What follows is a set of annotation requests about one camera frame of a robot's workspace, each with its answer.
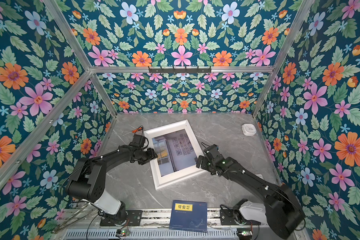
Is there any black hook rail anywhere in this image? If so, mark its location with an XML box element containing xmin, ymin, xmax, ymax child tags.
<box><xmin>148</xmin><ymin>67</ymin><xmax>212</xmax><ymax>74</ymax></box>

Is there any photo print sheet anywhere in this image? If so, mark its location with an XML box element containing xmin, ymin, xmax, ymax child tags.
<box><xmin>152</xmin><ymin>128</ymin><xmax>198</xmax><ymax>177</ymax></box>

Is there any white round device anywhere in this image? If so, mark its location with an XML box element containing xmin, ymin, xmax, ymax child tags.
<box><xmin>242</xmin><ymin>123</ymin><xmax>257</xmax><ymax>137</ymax></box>

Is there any orange handled screwdriver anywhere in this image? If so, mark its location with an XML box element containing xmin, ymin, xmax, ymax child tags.
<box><xmin>123</xmin><ymin>126</ymin><xmax>144</xmax><ymax>136</ymax></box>

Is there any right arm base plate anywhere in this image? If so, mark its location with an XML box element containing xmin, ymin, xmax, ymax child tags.
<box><xmin>220</xmin><ymin>208</ymin><xmax>261</xmax><ymax>226</ymax></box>

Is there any small circuit board left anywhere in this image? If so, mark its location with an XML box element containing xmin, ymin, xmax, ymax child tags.
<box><xmin>116</xmin><ymin>229</ymin><xmax>131</xmax><ymax>238</ymax></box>

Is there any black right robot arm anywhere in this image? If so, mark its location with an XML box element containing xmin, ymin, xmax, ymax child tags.
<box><xmin>196</xmin><ymin>145</ymin><xmax>306</xmax><ymax>240</ymax></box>

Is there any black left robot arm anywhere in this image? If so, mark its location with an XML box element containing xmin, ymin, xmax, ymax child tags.
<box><xmin>66</xmin><ymin>135</ymin><xmax>158</xmax><ymax>216</ymax></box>

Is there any small circuit board right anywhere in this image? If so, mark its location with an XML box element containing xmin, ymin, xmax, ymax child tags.
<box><xmin>237</xmin><ymin>230</ymin><xmax>253</xmax><ymax>240</ymax></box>

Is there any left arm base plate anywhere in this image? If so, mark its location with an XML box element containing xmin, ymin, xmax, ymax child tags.
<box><xmin>100</xmin><ymin>210</ymin><xmax>143</xmax><ymax>227</ymax></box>

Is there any white picture frame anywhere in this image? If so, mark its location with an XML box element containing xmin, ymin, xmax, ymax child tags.
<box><xmin>143</xmin><ymin>119</ymin><xmax>209</xmax><ymax>191</ymax></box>

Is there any small circuit board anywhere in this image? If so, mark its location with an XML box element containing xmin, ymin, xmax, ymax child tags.
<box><xmin>237</xmin><ymin>230</ymin><xmax>253</xmax><ymax>240</ymax></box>
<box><xmin>116</xmin><ymin>229</ymin><xmax>131</xmax><ymax>238</ymax></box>

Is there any blue booklet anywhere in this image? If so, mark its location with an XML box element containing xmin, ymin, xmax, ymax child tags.
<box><xmin>169</xmin><ymin>200</ymin><xmax>208</xmax><ymax>233</ymax></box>

